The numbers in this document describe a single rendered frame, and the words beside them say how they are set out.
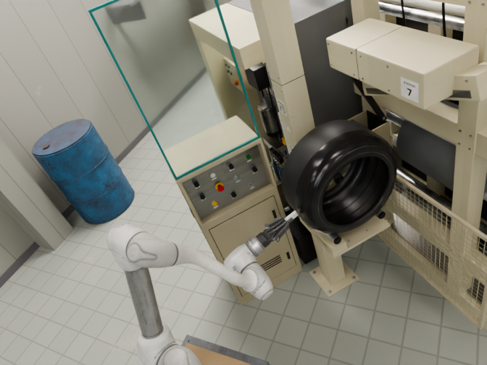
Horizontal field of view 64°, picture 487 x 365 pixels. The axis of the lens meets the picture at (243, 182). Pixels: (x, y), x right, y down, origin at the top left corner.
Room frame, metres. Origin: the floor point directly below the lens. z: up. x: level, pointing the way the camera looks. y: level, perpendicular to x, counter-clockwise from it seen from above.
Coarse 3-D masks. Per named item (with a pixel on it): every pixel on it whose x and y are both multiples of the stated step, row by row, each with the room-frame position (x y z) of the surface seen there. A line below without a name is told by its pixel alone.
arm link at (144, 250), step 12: (132, 240) 1.16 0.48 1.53; (144, 240) 1.12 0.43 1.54; (156, 240) 1.14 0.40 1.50; (132, 252) 1.09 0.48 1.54; (144, 252) 1.07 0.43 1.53; (156, 252) 1.08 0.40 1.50; (168, 252) 1.10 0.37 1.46; (144, 264) 1.06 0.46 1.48; (156, 264) 1.07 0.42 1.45; (168, 264) 1.09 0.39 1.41
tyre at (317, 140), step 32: (320, 128) 1.54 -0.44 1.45; (352, 128) 1.47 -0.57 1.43; (288, 160) 1.52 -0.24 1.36; (320, 160) 1.36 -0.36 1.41; (352, 160) 1.33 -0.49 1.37; (384, 160) 1.36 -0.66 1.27; (288, 192) 1.44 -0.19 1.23; (320, 192) 1.30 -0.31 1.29; (352, 192) 1.58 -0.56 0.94; (384, 192) 1.37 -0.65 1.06; (320, 224) 1.29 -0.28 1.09; (352, 224) 1.32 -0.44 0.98
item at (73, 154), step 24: (72, 120) 4.03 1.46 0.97; (48, 144) 3.64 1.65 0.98; (72, 144) 3.48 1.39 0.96; (96, 144) 3.63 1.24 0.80; (48, 168) 3.49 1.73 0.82; (72, 168) 3.43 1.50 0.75; (96, 168) 3.51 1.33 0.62; (120, 168) 3.84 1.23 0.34; (72, 192) 3.45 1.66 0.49; (96, 192) 3.44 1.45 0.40; (120, 192) 3.56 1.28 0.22; (96, 216) 3.43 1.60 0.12
